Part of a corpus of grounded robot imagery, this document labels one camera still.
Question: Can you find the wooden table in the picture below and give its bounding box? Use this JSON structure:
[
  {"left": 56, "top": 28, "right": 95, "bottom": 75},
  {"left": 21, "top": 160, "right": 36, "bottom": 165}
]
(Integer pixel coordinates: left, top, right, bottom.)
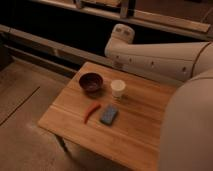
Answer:
[{"left": 39, "top": 62, "right": 175, "bottom": 171}]

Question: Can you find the blue sponge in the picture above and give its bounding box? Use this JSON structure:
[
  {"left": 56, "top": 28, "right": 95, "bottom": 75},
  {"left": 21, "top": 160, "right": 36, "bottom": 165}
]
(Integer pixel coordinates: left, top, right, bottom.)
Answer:
[{"left": 99, "top": 105, "right": 118, "bottom": 125}]

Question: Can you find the wooden plank on ledge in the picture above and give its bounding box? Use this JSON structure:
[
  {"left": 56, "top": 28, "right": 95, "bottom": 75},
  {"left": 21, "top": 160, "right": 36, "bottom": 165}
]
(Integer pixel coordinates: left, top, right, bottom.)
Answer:
[{"left": 133, "top": 10, "right": 211, "bottom": 33}]

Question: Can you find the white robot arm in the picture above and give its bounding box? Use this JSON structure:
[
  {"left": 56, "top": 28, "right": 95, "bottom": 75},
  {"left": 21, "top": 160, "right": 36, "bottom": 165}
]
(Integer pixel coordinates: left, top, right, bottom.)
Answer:
[{"left": 105, "top": 24, "right": 213, "bottom": 171}]

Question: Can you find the metal bracket on ledge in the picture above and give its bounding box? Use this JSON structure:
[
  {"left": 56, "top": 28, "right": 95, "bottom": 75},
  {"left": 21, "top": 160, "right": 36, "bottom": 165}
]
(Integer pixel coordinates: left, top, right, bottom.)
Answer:
[{"left": 120, "top": 0, "right": 136, "bottom": 19}]

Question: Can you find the dark ceramic bowl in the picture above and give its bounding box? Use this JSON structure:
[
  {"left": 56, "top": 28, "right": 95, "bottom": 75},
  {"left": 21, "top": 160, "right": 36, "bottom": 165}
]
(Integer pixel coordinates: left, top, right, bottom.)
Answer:
[{"left": 79, "top": 73, "right": 103, "bottom": 93}]

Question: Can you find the metal table leg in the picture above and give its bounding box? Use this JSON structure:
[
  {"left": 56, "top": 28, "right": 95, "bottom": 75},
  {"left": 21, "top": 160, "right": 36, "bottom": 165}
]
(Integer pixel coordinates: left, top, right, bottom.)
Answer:
[{"left": 55, "top": 135, "right": 69, "bottom": 153}]

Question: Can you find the red chili pepper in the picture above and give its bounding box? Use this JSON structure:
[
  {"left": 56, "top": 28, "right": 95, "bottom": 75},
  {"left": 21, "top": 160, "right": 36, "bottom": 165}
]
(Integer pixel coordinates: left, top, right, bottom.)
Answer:
[{"left": 84, "top": 102, "right": 101, "bottom": 123}]

